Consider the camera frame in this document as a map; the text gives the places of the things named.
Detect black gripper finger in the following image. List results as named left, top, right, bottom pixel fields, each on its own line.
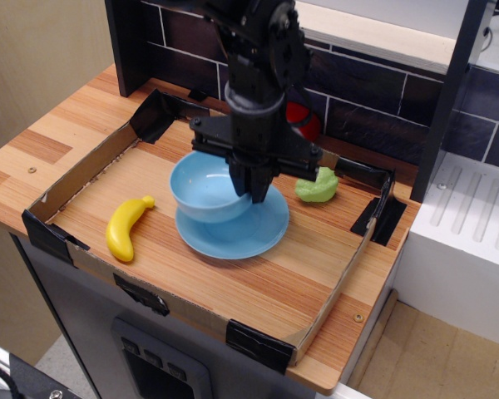
left=250, top=165, right=279, bottom=204
left=227, top=155, right=251, bottom=197

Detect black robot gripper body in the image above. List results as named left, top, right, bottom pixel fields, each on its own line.
left=190, top=85, right=323, bottom=181

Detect light blue bowl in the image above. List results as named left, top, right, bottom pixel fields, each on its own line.
left=170, top=151, right=252, bottom=224

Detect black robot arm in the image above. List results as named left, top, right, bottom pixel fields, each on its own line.
left=160, top=1, right=323, bottom=204

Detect light blue plate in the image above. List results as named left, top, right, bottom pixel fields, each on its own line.
left=175, top=186, right=289, bottom=260

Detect red white toy cheese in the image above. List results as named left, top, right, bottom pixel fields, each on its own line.
left=286, top=101, right=322, bottom=142

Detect green toy lettuce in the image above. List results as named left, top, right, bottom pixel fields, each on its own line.
left=294, top=167, right=338, bottom=203

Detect taped cardboard tray border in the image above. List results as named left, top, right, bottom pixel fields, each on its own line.
left=22, top=91, right=404, bottom=390

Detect yellow toy banana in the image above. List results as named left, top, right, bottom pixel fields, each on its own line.
left=106, top=195, right=155, bottom=262

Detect grey toy oven front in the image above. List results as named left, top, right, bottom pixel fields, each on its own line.
left=111, top=318, right=213, bottom=398

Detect white toy sink unit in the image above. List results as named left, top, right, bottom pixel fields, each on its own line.
left=393, top=153, right=499, bottom=343

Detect black device lower left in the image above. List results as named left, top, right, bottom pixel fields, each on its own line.
left=0, top=353, right=80, bottom=399

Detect dark left shelf post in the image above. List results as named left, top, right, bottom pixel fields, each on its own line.
left=105, top=0, right=161, bottom=97

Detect dark shelf post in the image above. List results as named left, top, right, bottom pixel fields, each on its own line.
left=105, top=0, right=161, bottom=97
left=410, top=0, right=496, bottom=202

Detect dark right shelf post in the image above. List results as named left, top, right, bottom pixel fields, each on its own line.
left=410, top=0, right=496, bottom=202

